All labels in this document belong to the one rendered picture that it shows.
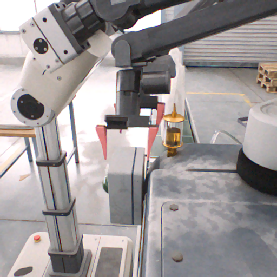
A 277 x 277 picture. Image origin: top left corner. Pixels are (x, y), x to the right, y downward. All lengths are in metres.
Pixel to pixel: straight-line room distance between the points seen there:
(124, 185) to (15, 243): 1.93
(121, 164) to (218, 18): 0.39
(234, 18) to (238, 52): 7.52
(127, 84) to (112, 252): 1.22
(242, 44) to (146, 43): 7.55
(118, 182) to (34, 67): 0.60
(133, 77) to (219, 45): 7.41
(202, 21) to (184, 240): 0.48
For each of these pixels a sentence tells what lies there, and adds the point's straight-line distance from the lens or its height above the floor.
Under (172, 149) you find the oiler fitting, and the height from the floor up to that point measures 1.34.
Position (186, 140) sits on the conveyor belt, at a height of 0.38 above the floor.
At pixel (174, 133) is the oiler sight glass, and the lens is 0.36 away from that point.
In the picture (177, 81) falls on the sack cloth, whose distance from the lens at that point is 2.21.
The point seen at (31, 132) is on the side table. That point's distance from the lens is 2.00.
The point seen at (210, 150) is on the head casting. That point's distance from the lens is 0.39.
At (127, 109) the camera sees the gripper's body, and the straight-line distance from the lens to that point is 0.62.
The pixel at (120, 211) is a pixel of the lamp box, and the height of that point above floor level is 1.27.
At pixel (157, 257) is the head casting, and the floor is 1.34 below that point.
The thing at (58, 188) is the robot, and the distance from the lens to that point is 1.25.
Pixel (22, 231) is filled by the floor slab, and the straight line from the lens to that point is 2.34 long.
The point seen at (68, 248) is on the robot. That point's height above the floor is 0.46.
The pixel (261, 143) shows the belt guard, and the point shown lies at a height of 1.39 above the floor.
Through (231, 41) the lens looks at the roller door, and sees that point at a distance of 8.08.
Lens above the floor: 1.52
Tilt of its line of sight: 26 degrees down
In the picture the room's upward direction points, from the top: straight up
